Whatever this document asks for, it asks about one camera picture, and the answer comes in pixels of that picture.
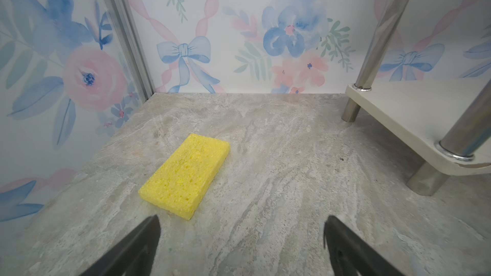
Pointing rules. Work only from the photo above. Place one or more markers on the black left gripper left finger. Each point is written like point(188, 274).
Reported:
point(134, 254)

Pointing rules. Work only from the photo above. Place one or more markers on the white two-tier metal shelf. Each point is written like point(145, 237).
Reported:
point(426, 78)

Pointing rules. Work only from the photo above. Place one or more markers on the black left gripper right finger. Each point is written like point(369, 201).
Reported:
point(351, 255)

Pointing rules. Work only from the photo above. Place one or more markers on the aluminium left corner post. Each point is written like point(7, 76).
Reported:
point(126, 30)

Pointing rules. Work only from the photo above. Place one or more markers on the bright yellow cellulose sponge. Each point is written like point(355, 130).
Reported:
point(180, 184)

